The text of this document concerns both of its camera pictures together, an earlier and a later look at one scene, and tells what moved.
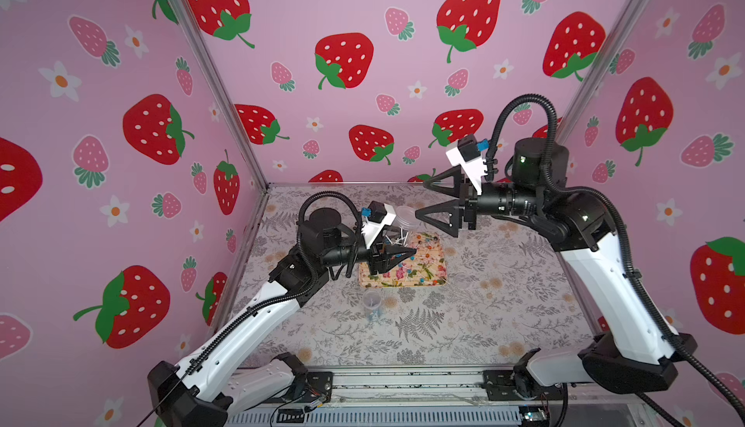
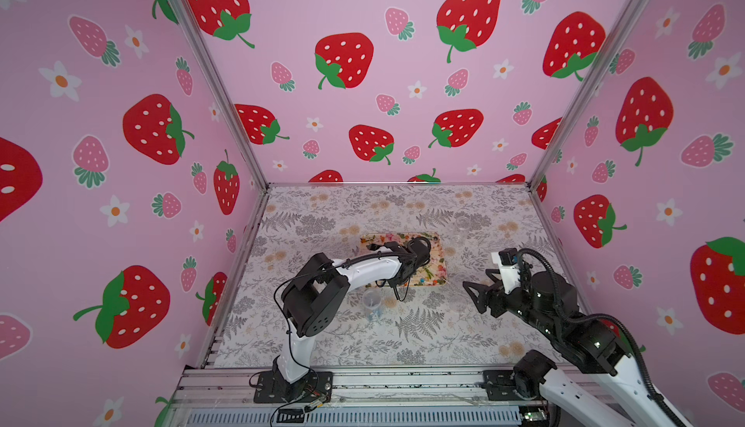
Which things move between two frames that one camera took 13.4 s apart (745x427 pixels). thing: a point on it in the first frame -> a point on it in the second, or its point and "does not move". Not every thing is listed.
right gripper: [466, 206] -> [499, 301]
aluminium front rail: [381, 397] does not move
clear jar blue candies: [372, 306] does not move
